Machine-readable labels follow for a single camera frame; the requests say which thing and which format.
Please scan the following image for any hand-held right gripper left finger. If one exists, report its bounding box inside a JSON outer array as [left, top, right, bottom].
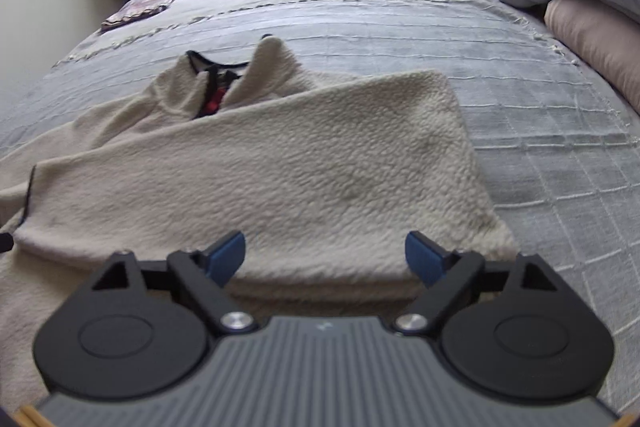
[[91, 230, 258, 337]]

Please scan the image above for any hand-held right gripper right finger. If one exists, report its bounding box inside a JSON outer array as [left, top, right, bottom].
[[392, 230, 560, 337]]

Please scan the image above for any pink pillow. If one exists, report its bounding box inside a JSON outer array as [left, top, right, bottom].
[[543, 0, 640, 115]]

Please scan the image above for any grey quilted bedspread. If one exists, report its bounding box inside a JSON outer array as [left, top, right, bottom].
[[0, 0, 640, 415]]

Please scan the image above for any patterned folded cloth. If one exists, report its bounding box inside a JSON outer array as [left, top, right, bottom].
[[100, 0, 178, 34]]

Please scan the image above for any cream fleece jacket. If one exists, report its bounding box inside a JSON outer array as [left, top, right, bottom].
[[0, 36, 521, 410]]

